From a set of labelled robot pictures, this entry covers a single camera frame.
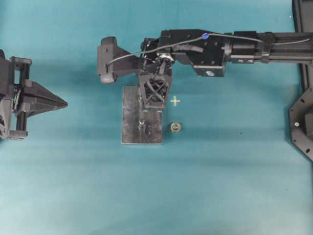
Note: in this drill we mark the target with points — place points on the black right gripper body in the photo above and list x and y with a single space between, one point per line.
206 52

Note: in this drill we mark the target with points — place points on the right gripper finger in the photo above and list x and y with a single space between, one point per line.
149 86
160 87

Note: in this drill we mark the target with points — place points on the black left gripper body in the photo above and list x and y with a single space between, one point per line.
13 73

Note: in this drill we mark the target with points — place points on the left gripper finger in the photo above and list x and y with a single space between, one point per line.
34 89
31 104

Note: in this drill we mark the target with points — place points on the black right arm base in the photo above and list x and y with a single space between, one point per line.
301 111

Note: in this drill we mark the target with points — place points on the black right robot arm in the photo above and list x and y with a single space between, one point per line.
248 47

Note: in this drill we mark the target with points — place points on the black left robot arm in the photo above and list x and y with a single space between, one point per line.
21 98

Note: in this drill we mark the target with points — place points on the front steel shaft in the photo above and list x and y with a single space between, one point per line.
141 124

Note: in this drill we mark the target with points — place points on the grey metal base block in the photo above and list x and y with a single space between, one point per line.
132 111

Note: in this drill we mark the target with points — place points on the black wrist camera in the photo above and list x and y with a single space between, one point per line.
109 72

